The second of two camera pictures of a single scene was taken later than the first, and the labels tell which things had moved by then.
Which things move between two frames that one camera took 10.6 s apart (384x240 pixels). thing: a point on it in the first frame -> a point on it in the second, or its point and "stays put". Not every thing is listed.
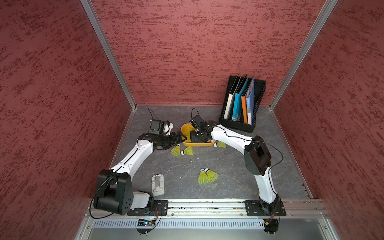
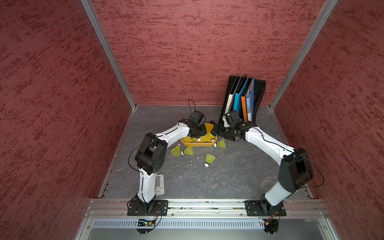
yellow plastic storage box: x=186 y=129 stays put
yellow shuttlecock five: x=220 y=144 stays put
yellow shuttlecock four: x=188 y=151 stays put
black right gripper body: x=196 y=135 -> x=227 y=132
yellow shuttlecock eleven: x=212 y=176 -> x=210 y=158
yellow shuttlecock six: x=176 y=151 stays put
